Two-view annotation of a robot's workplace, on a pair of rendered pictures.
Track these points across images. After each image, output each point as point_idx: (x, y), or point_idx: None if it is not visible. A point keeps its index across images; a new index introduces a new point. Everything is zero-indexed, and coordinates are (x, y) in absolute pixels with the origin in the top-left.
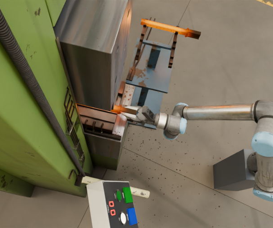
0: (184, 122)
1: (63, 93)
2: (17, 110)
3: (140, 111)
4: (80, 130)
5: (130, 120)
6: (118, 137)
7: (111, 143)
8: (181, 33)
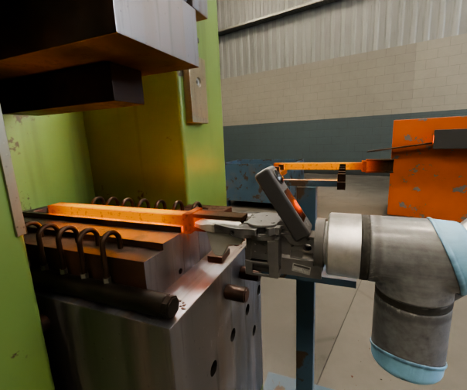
0: (448, 220)
1: None
2: None
3: (258, 216)
4: None
5: (234, 290)
6: (162, 295)
7: (140, 358)
8: (353, 167)
